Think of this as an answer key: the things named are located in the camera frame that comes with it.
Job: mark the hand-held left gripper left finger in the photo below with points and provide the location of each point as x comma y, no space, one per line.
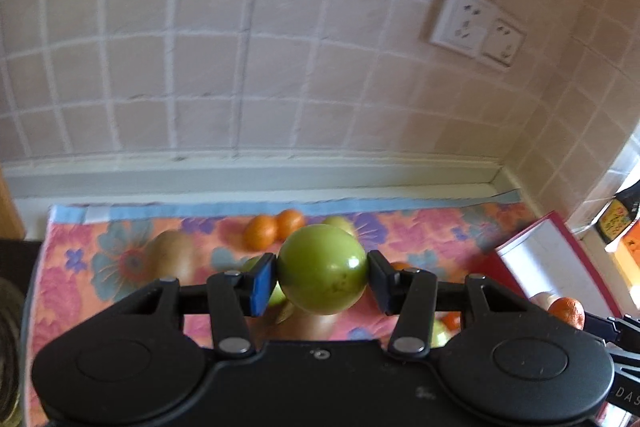
262,284

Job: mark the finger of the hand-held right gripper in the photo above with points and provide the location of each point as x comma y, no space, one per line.
607,326

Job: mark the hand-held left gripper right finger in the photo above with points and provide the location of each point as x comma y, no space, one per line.
378,282

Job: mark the orange tangerine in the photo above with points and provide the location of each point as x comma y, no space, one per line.
401,266
291,222
567,311
452,320
260,232

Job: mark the green apple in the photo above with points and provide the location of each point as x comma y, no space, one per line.
322,269
277,296
440,333

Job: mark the red box with white inside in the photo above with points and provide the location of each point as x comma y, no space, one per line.
545,252

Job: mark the yellow-green round fruit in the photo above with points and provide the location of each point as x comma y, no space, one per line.
342,224

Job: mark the yellow packet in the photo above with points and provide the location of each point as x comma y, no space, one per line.
629,257

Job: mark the dark sauce bottle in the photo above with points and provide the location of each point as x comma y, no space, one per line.
620,216

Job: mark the white tape patch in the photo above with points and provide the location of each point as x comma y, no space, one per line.
95,213

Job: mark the floral cloth mat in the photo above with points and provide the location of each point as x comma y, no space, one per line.
75,287

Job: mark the dark fuzzy object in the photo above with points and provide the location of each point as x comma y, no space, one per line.
9,347

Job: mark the wooden board edge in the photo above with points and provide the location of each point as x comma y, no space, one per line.
10,212

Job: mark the white wall socket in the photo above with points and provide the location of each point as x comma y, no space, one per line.
502,42
457,19

